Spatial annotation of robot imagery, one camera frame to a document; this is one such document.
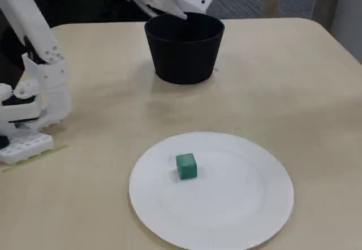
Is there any white paper plate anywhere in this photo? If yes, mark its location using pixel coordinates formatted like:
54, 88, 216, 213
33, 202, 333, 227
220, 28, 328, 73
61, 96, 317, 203
128, 131, 295, 250

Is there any grey cable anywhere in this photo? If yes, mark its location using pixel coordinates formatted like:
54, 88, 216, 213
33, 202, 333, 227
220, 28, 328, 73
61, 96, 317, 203
128, 0, 158, 18

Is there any white perforated base plate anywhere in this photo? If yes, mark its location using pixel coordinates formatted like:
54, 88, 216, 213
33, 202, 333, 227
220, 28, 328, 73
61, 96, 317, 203
0, 132, 55, 166

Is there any yellow-green tape strip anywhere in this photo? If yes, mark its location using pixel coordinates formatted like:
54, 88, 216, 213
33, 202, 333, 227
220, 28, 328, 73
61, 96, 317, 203
1, 144, 70, 173

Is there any black pot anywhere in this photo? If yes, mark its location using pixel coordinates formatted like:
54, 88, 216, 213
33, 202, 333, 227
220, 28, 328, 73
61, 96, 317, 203
144, 12, 226, 85

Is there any green cube block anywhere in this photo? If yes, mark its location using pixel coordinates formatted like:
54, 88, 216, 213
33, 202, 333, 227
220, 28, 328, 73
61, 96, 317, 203
175, 153, 198, 181

